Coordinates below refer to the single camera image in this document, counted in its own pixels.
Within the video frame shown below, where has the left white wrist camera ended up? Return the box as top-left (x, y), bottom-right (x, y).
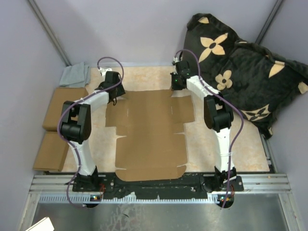
top-left (98, 67), bottom-right (112, 76)

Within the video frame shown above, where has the black floral plush cushion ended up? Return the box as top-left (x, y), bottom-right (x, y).
top-left (182, 13), bottom-right (308, 138)

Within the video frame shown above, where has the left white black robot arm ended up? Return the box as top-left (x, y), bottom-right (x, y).
top-left (57, 68), bottom-right (125, 192)

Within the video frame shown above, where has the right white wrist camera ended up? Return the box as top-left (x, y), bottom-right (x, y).
top-left (172, 57), bottom-right (181, 65)

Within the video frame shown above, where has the grey folded cloth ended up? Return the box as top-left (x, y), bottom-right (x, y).
top-left (59, 62), bottom-right (90, 88)

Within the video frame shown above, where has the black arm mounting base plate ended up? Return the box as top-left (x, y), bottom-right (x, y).
top-left (72, 172), bottom-right (244, 200)

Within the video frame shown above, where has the white object at bottom corner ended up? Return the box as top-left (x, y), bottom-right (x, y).
top-left (26, 217), bottom-right (55, 231)

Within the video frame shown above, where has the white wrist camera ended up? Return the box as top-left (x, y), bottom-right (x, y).
top-left (172, 57), bottom-right (181, 65)
top-left (98, 67), bottom-right (112, 76)

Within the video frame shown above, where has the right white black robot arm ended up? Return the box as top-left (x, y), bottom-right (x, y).
top-left (171, 57), bottom-right (237, 192)

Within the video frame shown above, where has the aluminium frame rail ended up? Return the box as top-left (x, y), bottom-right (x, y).
top-left (29, 173), bottom-right (291, 207)

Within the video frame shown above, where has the folded cardboard box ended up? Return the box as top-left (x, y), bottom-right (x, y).
top-left (42, 87), bottom-right (89, 132)
top-left (33, 131), bottom-right (69, 172)

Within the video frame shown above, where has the upper folded cardboard box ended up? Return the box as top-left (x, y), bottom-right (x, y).
top-left (42, 87), bottom-right (89, 132)

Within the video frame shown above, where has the brown cardboard box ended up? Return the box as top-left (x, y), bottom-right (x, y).
top-left (105, 90), bottom-right (194, 182)

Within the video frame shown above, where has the lower folded cardboard box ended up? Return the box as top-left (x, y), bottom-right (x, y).
top-left (33, 131), bottom-right (69, 172)

